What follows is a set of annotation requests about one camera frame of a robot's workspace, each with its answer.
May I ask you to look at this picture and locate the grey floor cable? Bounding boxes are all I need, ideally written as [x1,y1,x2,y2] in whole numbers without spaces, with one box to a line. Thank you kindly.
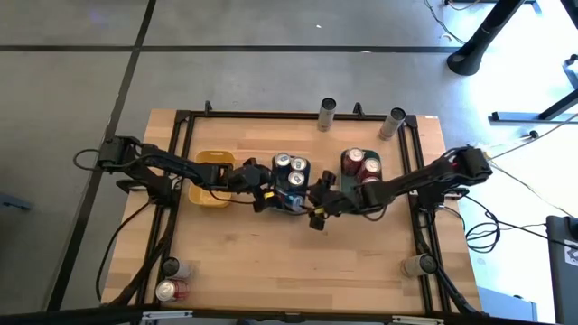
[423,0,469,46]

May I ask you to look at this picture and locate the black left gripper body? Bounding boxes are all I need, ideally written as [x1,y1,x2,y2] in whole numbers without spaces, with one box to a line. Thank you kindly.
[232,158,272,213]

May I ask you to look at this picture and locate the long black cable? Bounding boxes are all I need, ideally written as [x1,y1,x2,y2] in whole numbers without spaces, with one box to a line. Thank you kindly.
[95,200,154,302]

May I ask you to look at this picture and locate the black cable bundle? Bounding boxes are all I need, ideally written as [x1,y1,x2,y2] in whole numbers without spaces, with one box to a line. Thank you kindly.
[413,211,487,317]
[107,211,180,308]

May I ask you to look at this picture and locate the black desk foot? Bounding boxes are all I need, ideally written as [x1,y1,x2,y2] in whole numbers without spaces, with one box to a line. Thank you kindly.
[489,88,578,124]

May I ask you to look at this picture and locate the tall white Celsius can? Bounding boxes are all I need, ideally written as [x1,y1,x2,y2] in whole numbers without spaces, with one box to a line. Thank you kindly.
[316,97,338,133]
[378,107,407,142]
[161,256,191,281]
[400,252,438,278]

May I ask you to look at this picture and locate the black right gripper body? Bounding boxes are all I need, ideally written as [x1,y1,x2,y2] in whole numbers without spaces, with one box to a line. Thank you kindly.
[309,170,376,231]

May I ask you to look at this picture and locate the black metal rig frame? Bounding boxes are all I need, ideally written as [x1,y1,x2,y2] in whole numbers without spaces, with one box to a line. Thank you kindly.
[101,99,491,325]

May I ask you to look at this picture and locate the silver metal bracket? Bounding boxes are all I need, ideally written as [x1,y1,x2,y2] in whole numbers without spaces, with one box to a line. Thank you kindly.
[391,314,446,325]
[142,309,194,324]

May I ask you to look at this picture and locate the black desk leg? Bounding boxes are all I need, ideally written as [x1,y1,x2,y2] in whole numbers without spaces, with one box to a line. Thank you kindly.
[445,0,527,77]

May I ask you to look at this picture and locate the green plastic bin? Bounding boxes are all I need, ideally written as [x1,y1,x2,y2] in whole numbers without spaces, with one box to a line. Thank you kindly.
[339,147,385,200]

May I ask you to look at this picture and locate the coiled black cable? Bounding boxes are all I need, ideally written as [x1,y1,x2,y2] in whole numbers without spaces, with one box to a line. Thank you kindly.
[464,205,502,254]

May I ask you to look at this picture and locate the office chair base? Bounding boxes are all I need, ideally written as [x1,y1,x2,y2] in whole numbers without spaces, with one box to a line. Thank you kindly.
[562,53,578,89]

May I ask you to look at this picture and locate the dark blue plastic bin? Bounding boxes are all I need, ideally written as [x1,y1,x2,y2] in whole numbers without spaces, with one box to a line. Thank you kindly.
[270,153,312,214]

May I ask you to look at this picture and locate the blue-grey object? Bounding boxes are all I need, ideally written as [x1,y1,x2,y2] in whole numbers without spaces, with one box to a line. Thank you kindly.
[0,191,33,213]

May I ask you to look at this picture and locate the yellow plastic bin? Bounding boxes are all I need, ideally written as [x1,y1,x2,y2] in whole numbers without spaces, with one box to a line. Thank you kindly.
[188,150,237,209]

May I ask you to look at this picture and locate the dark grey equipment case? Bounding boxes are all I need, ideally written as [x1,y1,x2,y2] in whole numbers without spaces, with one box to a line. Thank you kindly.
[545,215,578,325]

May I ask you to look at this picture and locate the grey box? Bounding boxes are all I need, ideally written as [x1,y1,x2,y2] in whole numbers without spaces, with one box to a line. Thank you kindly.
[477,286,539,324]

